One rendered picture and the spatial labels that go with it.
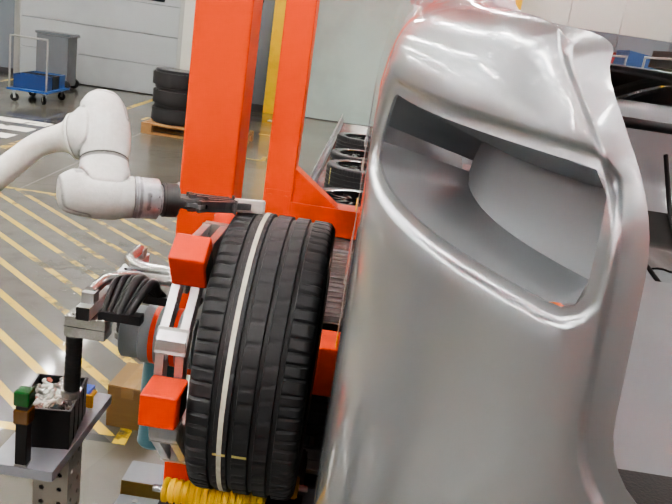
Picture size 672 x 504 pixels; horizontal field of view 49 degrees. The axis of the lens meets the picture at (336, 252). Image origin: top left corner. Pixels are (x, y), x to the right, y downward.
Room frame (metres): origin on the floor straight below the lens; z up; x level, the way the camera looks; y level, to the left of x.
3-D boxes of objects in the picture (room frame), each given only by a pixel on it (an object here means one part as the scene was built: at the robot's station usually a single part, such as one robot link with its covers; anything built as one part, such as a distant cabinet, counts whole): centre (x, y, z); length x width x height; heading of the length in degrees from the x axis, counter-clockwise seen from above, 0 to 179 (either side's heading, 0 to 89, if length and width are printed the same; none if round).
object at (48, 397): (1.80, 0.70, 0.51); 0.20 x 0.14 x 0.13; 8
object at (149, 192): (1.56, 0.42, 1.20); 0.09 x 0.06 x 0.09; 24
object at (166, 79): (10.23, 2.13, 0.55); 1.40 x 0.80 x 1.09; 90
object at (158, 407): (1.32, 0.30, 0.85); 0.09 x 0.08 x 0.07; 179
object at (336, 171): (6.71, -0.13, 0.39); 0.66 x 0.66 x 0.24
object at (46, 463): (1.82, 0.70, 0.44); 0.43 x 0.17 x 0.03; 179
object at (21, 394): (1.62, 0.71, 0.64); 0.04 x 0.04 x 0.04; 89
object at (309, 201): (4.10, 0.03, 0.69); 0.52 x 0.17 x 0.35; 89
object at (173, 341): (1.64, 0.30, 0.85); 0.54 x 0.07 x 0.54; 179
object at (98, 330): (1.47, 0.51, 0.93); 0.09 x 0.05 x 0.05; 89
